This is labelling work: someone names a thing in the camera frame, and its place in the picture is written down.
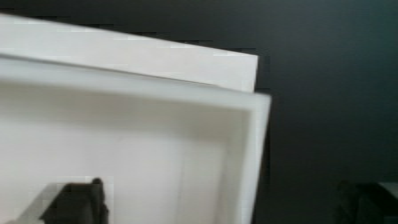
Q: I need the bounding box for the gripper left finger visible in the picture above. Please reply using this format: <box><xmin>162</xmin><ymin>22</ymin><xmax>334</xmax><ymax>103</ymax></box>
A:
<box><xmin>39</xmin><ymin>178</ymin><xmax>108</xmax><ymax>224</ymax></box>

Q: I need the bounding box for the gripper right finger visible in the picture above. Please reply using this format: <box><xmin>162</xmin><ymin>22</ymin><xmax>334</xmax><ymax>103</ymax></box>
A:
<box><xmin>334</xmin><ymin>181</ymin><xmax>398</xmax><ymax>224</ymax></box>

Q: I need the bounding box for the white drawer cabinet box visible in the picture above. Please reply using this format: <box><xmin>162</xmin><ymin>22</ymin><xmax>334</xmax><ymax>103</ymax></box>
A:
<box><xmin>0</xmin><ymin>13</ymin><xmax>272</xmax><ymax>224</ymax></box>

